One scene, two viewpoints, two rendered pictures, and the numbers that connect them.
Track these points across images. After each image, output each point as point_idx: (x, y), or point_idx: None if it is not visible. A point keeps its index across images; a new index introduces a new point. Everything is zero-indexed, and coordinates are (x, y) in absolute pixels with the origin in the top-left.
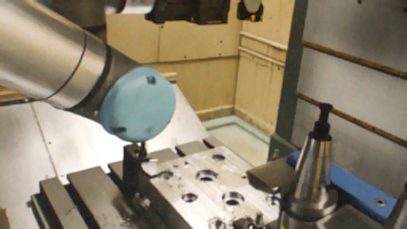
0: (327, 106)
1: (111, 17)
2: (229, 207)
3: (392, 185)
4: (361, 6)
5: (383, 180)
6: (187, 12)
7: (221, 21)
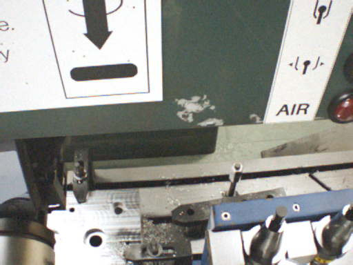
0: (283, 210)
1: None
2: (105, 249)
3: None
4: None
5: None
6: (47, 212)
7: (65, 178)
